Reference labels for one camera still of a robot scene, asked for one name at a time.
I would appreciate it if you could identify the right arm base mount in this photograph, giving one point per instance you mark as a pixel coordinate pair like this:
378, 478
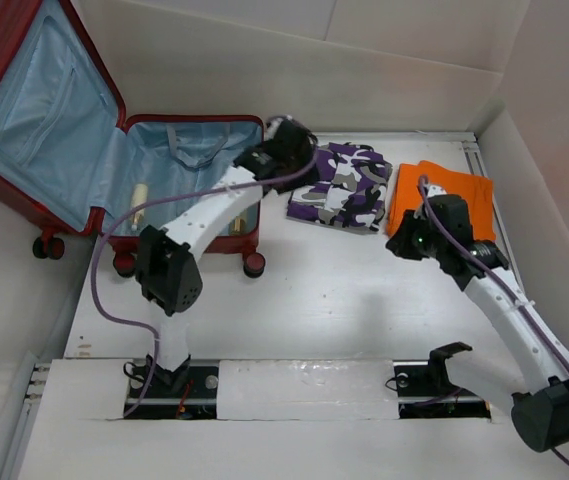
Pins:
420, 399

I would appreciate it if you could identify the cream pump lotion bottle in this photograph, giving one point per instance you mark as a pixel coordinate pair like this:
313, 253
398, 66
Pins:
139, 197

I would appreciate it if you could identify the cream bottle gold cap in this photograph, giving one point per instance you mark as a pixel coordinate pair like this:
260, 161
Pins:
238, 226

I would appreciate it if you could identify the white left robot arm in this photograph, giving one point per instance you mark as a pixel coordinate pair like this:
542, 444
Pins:
167, 263

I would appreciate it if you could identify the orange garment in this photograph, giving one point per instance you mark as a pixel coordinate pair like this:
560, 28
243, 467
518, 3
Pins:
477, 191

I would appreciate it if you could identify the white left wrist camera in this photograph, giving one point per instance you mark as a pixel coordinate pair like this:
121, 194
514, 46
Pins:
281, 130

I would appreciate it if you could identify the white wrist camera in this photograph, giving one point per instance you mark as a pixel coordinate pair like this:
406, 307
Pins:
281, 130
426, 192

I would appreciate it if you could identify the purple camouflage garment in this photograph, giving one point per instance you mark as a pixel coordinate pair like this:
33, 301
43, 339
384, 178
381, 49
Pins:
350, 191

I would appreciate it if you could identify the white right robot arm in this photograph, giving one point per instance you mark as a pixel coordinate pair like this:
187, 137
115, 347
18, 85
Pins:
536, 396

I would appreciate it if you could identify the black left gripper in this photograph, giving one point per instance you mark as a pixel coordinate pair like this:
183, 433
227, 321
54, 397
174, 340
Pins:
304, 155

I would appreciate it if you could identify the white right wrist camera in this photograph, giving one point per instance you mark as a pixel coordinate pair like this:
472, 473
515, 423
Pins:
426, 192

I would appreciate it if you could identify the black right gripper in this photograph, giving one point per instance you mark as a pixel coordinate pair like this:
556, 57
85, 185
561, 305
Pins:
398, 243

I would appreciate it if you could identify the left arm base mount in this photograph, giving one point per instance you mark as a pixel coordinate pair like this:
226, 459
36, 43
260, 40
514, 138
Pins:
194, 399

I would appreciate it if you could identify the red hard-shell suitcase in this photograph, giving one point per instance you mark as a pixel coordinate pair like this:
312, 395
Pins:
70, 155

